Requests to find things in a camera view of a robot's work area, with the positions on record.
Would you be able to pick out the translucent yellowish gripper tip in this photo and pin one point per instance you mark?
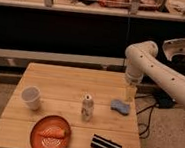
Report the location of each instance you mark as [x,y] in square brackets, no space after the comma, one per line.
[130,92]

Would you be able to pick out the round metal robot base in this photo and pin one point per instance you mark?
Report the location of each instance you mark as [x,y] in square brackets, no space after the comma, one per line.
[174,50]

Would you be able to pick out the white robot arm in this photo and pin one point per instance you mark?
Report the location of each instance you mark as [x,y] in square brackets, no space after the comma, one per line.
[141,61]

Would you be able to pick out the small clear plastic bottle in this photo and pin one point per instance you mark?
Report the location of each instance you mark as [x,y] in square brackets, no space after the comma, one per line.
[87,108]

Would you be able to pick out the blue sponge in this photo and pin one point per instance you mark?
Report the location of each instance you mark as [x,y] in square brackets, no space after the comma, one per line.
[120,107]

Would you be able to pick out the wooden folding table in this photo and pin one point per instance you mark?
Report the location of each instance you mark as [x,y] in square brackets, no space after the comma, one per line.
[62,90]

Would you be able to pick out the black white striped box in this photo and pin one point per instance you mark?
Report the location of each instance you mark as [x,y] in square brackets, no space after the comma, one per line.
[101,142]

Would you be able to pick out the orange carrot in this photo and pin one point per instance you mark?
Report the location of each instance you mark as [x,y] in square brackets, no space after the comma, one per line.
[55,133]

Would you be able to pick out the orange plate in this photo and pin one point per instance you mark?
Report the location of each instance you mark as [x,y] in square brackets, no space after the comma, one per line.
[38,141]

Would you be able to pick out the white plastic cup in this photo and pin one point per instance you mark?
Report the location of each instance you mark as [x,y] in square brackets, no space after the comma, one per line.
[31,97]

